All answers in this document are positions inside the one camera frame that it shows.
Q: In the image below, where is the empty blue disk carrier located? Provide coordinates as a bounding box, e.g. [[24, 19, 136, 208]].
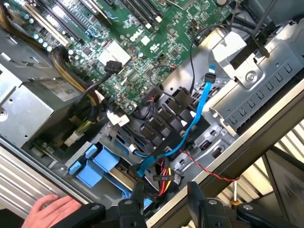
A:
[[68, 160, 154, 212]]

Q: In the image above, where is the black wire with loose plug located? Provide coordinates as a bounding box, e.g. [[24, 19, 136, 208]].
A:
[[254, 0, 278, 33]]

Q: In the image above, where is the grey power supply unit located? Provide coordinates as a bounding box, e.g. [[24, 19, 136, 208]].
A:
[[0, 28, 102, 149]]

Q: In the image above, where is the dark brown panel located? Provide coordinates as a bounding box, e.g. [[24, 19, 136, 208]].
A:
[[262, 144, 304, 228]]

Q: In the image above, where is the red black twisted wire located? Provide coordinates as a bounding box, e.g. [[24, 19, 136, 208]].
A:
[[179, 148, 239, 182]]

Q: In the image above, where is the silver heat sink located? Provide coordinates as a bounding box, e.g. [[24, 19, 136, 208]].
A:
[[97, 40, 131, 67]]

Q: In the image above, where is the metal drive cage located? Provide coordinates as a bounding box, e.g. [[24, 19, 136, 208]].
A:
[[204, 20, 304, 136]]

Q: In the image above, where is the person's bare hand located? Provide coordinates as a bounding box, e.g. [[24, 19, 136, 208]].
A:
[[21, 194, 83, 228]]

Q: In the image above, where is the black motherboard data wire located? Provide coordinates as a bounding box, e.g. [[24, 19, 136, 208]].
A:
[[73, 60, 123, 105]]

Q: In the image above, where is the braided power wire bundle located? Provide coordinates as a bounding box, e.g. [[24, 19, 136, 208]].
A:
[[50, 46, 100, 124]]

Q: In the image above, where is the green motherboard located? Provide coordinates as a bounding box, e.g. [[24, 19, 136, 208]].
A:
[[0, 0, 245, 114]]

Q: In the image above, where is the black plastic shroud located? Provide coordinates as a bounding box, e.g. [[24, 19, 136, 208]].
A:
[[133, 86, 198, 152]]

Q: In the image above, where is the open PC case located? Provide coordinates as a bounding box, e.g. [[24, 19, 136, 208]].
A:
[[0, 0, 304, 228]]

